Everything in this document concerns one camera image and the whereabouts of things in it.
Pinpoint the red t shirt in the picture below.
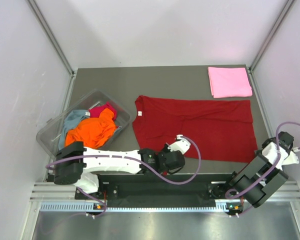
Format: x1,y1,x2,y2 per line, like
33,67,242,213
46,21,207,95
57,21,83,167
132,95,258,163

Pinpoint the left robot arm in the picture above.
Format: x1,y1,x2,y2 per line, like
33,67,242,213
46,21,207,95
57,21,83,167
53,138,191,199

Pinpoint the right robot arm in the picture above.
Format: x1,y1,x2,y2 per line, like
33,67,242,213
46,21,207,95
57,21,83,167
223,131,294,208

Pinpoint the orange t shirt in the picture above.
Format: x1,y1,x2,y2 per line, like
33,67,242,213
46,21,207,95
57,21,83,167
64,109,117,149

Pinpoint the folded pink t shirt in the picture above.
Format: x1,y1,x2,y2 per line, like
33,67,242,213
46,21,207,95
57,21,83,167
208,66,253,99

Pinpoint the magenta t shirt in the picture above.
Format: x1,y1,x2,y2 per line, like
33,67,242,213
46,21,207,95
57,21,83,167
89,102,117,120

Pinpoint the grey blue t shirt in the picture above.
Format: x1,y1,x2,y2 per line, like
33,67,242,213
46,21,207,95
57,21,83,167
58,109,91,150

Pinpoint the clear plastic bin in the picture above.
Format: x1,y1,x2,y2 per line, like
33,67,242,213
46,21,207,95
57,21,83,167
36,89,132,159

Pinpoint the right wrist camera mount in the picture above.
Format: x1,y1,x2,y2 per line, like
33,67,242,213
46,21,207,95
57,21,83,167
261,142,300,169

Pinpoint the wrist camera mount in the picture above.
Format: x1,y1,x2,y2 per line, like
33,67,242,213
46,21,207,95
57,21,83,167
261,142,300,169
167,134,191,155

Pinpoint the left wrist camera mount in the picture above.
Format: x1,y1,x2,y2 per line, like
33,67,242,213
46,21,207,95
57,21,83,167
167,134,191,155

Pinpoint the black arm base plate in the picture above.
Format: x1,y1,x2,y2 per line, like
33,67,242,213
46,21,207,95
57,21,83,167
84,174,232,200

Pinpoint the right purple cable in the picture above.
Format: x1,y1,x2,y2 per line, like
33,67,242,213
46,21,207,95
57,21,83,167
224,121,300,217

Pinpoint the slotted cable duct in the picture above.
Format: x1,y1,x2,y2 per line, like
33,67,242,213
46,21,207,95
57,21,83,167
39,201,241,213

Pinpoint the right aluminium frame post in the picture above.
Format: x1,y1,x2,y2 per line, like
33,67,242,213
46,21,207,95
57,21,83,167
248,0,297,73

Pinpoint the aluminium frame post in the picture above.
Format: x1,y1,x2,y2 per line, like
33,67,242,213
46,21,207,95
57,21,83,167
248,0,297,73
26,0,75,76

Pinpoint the left aluminium frame post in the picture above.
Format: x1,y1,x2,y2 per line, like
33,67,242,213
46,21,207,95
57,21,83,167
26,0,75,76

